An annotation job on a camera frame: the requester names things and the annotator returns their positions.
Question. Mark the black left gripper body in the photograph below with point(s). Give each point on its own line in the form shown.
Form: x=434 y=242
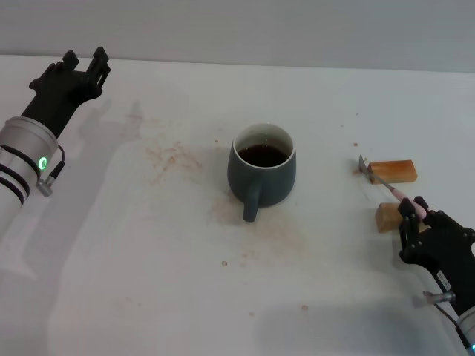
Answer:
x=59 y=96

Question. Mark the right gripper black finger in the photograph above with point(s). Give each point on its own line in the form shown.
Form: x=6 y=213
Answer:
x=407 y=211
x=425 y=211

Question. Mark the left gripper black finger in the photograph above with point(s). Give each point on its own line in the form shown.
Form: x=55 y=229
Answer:
x=99 y=68
x=70 y=60

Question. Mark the grey ceramic cup with coffee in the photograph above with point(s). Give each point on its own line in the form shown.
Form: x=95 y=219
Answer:
x=267 y=181

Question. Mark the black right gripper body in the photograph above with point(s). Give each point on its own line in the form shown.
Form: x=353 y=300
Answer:
x=449 y=256

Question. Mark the pale notched wooden rest block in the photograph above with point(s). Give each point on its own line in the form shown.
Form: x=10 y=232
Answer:
x=387 y=219

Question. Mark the orange-stained wooden rest block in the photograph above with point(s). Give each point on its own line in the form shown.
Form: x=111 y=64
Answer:
x=397 y=171

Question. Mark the left robot arm silver white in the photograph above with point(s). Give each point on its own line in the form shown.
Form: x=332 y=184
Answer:
x=18 y=155

